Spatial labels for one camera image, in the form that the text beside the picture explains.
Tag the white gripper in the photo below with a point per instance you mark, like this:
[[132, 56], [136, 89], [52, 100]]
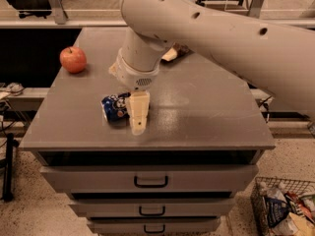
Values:
[[134, 76]]

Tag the blue pepsi can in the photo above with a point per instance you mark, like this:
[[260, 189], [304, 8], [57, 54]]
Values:
[[114, 107]]

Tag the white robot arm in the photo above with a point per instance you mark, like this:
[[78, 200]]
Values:
[[278, 59]]

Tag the brown chip bag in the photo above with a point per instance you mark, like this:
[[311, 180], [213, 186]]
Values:
[[177, 50]]

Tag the grey drawer cabinet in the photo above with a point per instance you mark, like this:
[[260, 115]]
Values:
[[205, 132]]

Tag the red apple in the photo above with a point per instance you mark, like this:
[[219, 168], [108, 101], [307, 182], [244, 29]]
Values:
[[73, 59]]

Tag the black stand left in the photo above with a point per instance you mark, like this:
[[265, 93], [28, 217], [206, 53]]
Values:
[[7, 194]]

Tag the blue snack bag in basket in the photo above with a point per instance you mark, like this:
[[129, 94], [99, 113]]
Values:
[[277, 211]]

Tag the red snack bag in basket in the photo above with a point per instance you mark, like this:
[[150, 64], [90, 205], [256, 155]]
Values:
[[297, 206]]

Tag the yellow snack bag in basket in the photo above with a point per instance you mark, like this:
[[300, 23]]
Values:
[[302, 227]]

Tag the top drawer black handle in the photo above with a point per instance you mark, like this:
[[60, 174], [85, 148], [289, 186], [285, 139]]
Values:
[[145, 183]]

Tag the drawer black handle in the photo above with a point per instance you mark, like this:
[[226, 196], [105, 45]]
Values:
[[145, 183], [151, 211], [154, 229]]

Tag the middle drawer black handle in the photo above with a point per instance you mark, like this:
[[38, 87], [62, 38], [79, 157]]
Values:
[[151, 211]]

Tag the bottom drawer black handle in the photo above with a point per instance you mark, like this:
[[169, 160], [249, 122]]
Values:
[[154, 229]]

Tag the wire basket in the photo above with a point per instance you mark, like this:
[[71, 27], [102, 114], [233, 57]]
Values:
[[266, 187]]

